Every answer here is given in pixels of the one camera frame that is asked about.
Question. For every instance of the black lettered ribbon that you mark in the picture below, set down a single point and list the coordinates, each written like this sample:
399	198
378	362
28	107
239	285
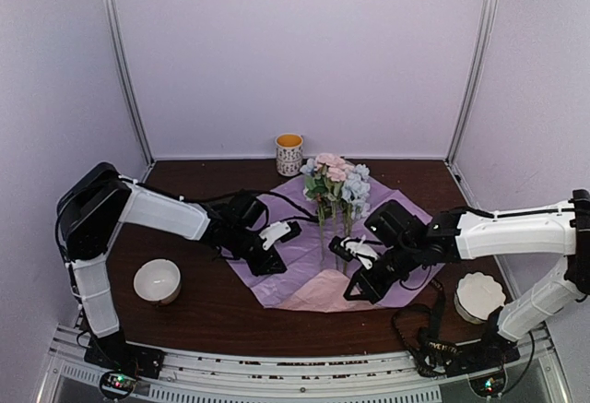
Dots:
433	356

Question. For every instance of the left aluminium frame post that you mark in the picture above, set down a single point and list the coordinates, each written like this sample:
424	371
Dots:
125	80

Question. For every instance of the white scalloped bowl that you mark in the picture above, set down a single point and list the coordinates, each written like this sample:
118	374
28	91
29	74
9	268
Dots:
476	296

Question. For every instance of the front aluminium rail base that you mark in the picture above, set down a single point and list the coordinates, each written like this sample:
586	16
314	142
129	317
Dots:
190	376

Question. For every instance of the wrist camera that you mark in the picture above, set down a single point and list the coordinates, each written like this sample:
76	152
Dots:
359	249
280	231

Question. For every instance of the pink fake flower stem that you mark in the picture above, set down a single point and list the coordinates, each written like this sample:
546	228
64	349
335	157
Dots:
338	174

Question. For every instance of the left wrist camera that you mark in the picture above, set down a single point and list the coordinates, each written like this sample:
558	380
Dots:
280	231

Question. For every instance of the right aluminium frame post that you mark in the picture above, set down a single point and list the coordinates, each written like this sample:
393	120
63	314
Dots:
485	27

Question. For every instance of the white fake flower stem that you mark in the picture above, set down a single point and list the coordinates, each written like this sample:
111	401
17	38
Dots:
319	189

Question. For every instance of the purple pink wrapping paper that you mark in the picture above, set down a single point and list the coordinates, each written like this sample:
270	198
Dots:
314	280

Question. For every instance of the aluminium frame post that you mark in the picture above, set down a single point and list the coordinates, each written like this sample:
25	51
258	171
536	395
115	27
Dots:
485	27
125	80

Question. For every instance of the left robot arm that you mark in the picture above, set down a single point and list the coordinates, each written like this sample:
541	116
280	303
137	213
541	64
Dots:
107	218

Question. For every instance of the white round bowl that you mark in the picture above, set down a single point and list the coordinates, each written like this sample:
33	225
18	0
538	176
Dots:
158	282

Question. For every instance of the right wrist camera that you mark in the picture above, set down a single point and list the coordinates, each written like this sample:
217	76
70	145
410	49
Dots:
359	249

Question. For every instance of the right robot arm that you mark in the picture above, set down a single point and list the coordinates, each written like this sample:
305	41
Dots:
467	233

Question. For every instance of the patterned mug orange inside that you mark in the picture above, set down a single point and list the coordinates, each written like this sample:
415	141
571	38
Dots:
289	154

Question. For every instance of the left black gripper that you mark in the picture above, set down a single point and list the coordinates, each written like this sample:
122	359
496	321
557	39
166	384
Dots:
262	267

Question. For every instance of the blue fake flower stem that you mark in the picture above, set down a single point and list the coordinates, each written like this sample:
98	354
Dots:
355	195

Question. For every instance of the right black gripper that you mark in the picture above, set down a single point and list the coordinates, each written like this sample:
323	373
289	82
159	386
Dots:
374	291

